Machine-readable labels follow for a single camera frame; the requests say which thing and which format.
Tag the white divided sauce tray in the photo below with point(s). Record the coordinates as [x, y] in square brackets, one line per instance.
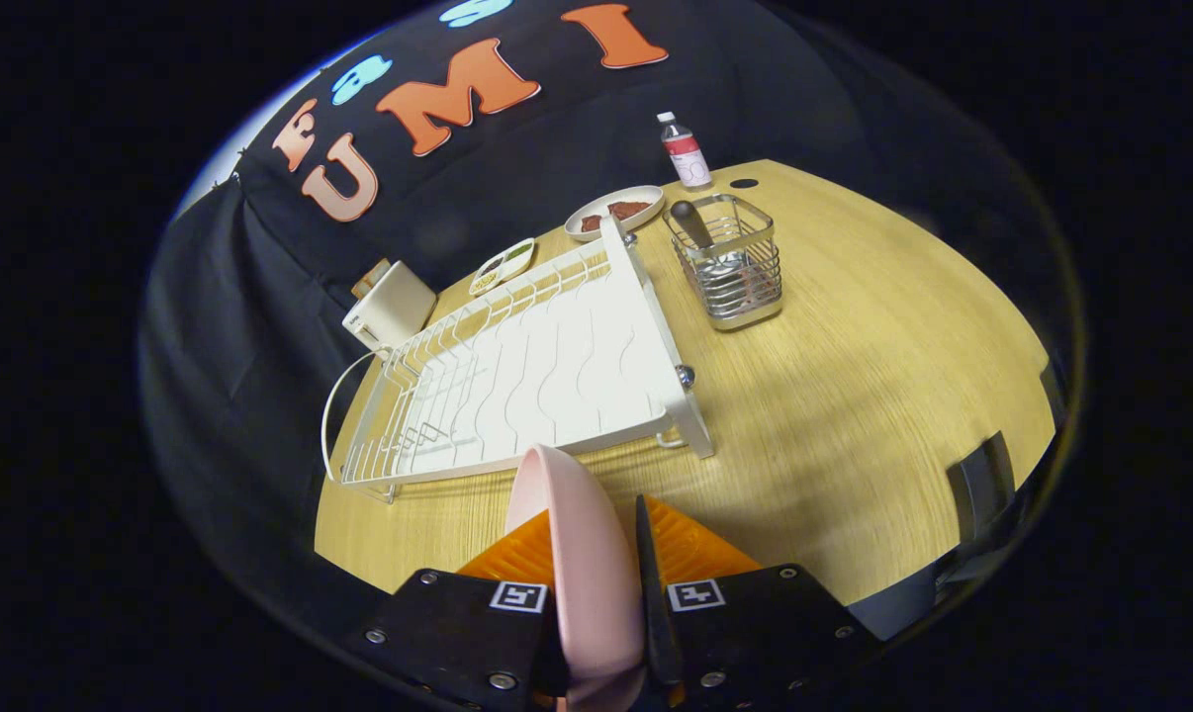
[503, 265]

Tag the red label water bottle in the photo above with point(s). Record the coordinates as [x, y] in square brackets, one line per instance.
[687, 153]

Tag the red meat slices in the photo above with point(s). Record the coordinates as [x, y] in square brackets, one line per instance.
[626, 211]

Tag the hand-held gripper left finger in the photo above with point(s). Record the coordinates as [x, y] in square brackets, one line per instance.
[458, 633]

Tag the white plate with meat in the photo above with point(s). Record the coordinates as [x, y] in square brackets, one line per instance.
[596, 210]

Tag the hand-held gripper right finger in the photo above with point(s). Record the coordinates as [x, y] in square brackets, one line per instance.
[653, 613]

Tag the brown toast slice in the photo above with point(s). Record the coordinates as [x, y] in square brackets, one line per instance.
[371, 279]

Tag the dark grey chair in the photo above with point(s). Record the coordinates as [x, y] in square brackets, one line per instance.
[982, 485]

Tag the pink plate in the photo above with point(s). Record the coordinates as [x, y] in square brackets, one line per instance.
[592, 574]

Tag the white dish rack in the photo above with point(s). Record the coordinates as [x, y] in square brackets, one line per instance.
[557, 376]

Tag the white toaster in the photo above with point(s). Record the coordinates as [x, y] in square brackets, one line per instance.
[399, 302]

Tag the black backdrop cloth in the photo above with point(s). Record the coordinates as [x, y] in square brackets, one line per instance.
[260, 346]

